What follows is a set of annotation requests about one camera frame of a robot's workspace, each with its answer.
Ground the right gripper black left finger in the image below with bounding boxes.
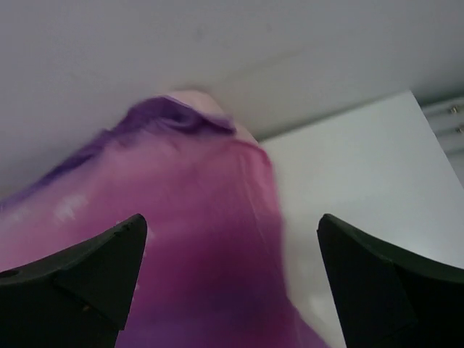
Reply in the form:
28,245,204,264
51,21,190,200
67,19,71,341
1,214,146,347

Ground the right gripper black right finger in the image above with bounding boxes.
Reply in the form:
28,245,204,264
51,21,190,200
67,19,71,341
317,214,463,347

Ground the aluminium frame rail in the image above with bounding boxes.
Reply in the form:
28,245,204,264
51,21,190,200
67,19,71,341
422,96,463,158

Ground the pink purple pillowcase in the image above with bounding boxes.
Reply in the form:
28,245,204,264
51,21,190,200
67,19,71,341
1,91,324,347

